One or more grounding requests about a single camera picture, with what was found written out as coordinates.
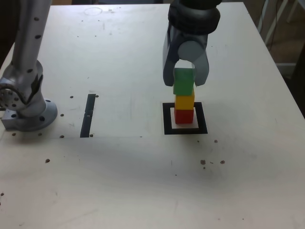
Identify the black tape square outline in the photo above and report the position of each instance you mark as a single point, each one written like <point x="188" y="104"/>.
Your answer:
<point x="166" y="124"/>

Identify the black tape strip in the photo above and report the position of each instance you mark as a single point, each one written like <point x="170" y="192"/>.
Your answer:
<point x="87" y="119"/>

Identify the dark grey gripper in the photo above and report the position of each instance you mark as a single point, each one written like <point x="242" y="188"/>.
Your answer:
<point x="190" y="37"/>

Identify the yellow cube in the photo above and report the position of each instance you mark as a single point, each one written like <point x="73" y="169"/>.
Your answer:
<point x="184" y="102"/>

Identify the red cube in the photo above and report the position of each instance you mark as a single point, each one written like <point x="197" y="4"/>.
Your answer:
<point x="183" y="117"/>

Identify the white floor rail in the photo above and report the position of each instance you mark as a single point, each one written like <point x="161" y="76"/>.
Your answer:
<point x="286" y="64"/>

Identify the green cube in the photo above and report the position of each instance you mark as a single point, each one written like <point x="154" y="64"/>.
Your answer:
<point x="183" y="83"/>

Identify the white furniture leg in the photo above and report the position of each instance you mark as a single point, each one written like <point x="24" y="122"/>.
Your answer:
<point x="274" y="22"/>
<point x="293" y="10"/>

